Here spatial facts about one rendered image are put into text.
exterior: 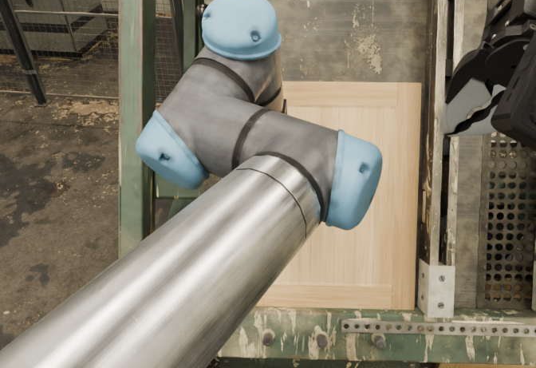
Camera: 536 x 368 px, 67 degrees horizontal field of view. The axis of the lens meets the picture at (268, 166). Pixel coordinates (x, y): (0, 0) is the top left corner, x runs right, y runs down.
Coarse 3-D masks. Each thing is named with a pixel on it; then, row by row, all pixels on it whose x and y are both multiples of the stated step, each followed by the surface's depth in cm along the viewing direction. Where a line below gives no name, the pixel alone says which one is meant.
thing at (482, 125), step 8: (496, 88) 41; (504, 88) 39; (496, 96) 37; (488, 104) 41; (496, 104) 36; (480, 112) 39; (488, 112) 38; (472, 120) 40; (480, 120) 39; (488, 120) 38; (456, 128) 42; (464, 128) 41; (472, 128) 40; (480, 128) 39; (488, 128) 39; (448, 136) 43; (456, 136) 42; (464, 136) 41
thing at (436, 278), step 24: (432, 0) 96; (456, 0) 93; (432, 24) 96; (456, 24) 93; (432, 48) 96; (456, 48) 93; (432, 72) 95; (432, 96) 95; (432, 120) 95; (432, 144) 95; (456, 144) 94; (432, 168) 95; (456, 168) 94; (432, 192) 95; (456, 192) 94; (432, 216) 95; (432, 240) 95; (432, 264) 95; (432, 288) 96; (432, 312) 96
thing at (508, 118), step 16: (528, 48) 29; (528, 64) 28; (512, 80) 29; (528, 80) 27; (512, 96) 28; (528, 96) 27; (496, 112) 29; (512, 112) 27; (528, 112) 27; (496, 128) 29; (512, 128) 27; (528, 128) 27; (528, 144) 29
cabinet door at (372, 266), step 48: (288, 96) 100; (336, 96) 99; (384, 96) 99; (384, 144) 100; (384, 192) 100; (336, 240) 101; (384, 240) 101; (288, 288) 102; (336, 288) 101; (384, 288) 101
